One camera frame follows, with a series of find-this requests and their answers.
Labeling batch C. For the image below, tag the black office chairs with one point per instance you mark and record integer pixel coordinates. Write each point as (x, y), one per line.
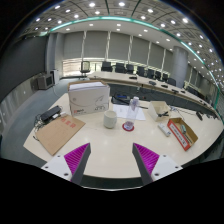
(120, 67)

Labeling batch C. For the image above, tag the clear plastic water bottle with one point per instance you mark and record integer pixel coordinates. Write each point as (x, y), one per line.
(132, 113)

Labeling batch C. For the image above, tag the small white remote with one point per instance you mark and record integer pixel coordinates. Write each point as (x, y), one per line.
(164, 130)

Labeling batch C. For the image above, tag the flat round red coaster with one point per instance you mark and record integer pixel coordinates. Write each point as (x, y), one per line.
(124, 128)

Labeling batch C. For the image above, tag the white ceramic mug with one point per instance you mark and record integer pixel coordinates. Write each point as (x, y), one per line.
(110, 119)

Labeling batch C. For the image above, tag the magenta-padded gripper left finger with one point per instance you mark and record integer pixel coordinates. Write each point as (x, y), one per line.
(76, 160)

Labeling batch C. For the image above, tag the long curved conference desk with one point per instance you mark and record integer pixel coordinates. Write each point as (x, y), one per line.
(126, 80)

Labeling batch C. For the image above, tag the black power adapter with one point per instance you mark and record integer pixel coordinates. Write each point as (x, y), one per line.
(50, 113)

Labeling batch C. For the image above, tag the black pen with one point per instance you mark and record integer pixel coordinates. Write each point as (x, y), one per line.
(163, 114)

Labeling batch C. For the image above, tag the black flat device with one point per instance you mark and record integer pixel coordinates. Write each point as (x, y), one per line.
(120, 99)

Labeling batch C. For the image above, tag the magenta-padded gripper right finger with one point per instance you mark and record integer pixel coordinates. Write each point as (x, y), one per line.
(148, 160)

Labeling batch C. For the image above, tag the round ceiling lights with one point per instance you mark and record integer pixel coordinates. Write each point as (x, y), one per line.
(92, 4)

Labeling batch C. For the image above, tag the white printed paper sheet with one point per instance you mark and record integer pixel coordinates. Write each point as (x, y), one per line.
(119, 111)

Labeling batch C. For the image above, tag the white open organizer box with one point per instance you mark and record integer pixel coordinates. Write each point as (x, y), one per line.
(155, 111)

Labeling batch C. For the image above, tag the brown paper envelope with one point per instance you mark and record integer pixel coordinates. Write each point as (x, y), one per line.
(60, 133)

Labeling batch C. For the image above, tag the white copy paper box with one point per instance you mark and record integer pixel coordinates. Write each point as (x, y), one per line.
(88, 100)

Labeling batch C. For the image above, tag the grey monitor on cart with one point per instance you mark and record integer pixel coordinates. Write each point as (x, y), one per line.
(45, 81)

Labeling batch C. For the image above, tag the brown cardboard box red label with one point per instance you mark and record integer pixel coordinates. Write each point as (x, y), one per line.
(180, 136)

